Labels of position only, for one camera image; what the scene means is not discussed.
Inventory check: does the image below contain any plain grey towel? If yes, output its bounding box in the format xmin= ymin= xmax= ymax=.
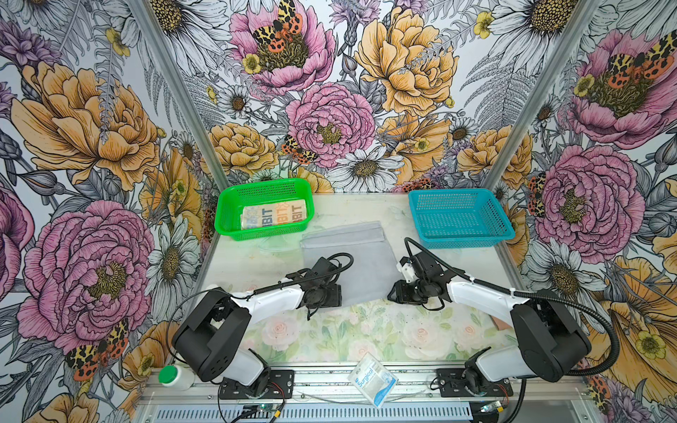
xmin=301 ymin=221 xmax=401 ymax=307

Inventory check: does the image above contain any grey patterned towel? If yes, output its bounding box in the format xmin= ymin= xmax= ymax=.
xmin=241 ymin=199 xmax=308 ymax=230

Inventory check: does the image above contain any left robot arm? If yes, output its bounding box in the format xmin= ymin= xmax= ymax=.
xmin=171 ymin=253 xmax=354 ymax=396

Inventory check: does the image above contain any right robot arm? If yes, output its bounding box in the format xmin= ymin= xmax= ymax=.
xmin=388 ymin=252 xmax=592 ymax=396

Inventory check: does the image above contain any teal plastic basket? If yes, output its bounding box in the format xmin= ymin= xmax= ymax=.
xmin=408 ymin=189 xmax=516 ymax=250

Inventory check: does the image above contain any brown square patch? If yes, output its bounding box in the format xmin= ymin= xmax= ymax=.
xmin=491 ymin=317 xmax=512 ymax=331

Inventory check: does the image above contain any green plastic basket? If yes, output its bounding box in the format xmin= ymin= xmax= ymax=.
xmin=214 ymin=178 xmax=315 ymax=241

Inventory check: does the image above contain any white blue packet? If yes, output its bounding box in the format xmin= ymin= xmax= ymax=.
xmin=348 ymin=354 xmax=398 ymax=407

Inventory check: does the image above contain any white bottle green cap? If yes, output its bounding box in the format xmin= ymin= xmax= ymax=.
xmin=158 ymin=365 xmax=195 ymax=391

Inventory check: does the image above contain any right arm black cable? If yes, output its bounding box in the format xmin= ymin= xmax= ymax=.
xmin=404 ymin=236 xmax=620 ymax=377

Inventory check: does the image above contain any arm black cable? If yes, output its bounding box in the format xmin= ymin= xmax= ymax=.
xmin=404 ymin=236 xmax=620 ymax=377
xmin=166 ymin=252 xmax=355 ymax=366

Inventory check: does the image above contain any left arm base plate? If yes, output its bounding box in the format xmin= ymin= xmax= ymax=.
xmin=218 ymin=368 xmax=295 ymax=400

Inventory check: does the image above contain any aluminium front rail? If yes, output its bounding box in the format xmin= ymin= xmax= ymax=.
xmin=136 ymin=361 xmax=593 ymax=405

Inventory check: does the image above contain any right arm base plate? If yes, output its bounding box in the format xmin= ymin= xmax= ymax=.
xmin=432 ymin=368 xmax=514 ymax=398

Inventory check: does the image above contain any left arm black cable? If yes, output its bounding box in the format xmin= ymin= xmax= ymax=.
xmin=166 ymin=252 xmax=355 ymax=366

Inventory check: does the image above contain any left aluminium frame post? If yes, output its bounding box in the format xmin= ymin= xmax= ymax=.
xmin=130 ymin=1 xmax=230 ymax=192

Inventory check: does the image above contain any aluminium frame post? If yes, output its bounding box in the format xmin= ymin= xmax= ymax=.
xmin=482 ymin=1 xmax=601 ymax=190
xmin=130 ymin=1 xmax=230 ymax=192

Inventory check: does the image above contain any right aluminium frame post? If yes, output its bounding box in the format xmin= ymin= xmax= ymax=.
xmin=482 ymin=1 xmax=601 ymax=190

